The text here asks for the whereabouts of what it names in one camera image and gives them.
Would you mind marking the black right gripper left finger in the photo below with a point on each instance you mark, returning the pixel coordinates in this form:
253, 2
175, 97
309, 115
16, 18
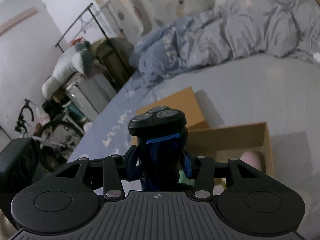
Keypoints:
117, 168

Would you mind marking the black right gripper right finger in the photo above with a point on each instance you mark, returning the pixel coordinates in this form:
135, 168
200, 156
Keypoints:
201, 170

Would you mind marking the black blue electric shaver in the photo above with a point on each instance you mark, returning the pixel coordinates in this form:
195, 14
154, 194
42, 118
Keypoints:
161, 134

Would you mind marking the open cardboard box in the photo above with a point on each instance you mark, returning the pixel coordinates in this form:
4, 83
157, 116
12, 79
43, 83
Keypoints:
237, 184

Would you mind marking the pink computer mouse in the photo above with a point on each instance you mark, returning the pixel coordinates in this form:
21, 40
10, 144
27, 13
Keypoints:
254, 158

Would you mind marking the orange cardboard box lid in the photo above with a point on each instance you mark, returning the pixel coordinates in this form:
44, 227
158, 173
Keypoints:
185, 101

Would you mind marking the black bicycle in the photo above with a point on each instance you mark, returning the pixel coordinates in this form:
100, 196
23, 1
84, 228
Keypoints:
57, 138

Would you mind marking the pineapple pattern curtain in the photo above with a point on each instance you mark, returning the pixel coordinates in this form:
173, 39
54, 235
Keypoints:
133, 19

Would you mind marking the black clothes rack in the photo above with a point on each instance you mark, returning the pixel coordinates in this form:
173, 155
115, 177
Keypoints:
116, 84

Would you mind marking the grey blue crumpled duvet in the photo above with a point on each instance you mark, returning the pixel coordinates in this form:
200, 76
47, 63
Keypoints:
233, 30

